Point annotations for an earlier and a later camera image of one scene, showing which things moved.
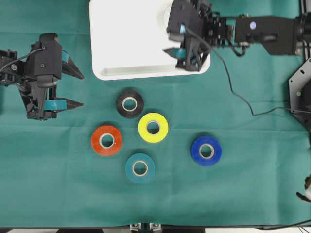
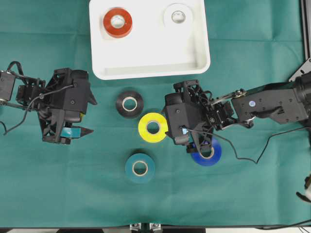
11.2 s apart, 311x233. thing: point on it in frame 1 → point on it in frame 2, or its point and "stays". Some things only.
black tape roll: [131, 93] stays
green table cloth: [217, 148] stays
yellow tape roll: [156, 118] stays
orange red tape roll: [104, 150] → [113, 32]
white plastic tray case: [128, 38] stays
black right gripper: [196, 46] → [218, 115]
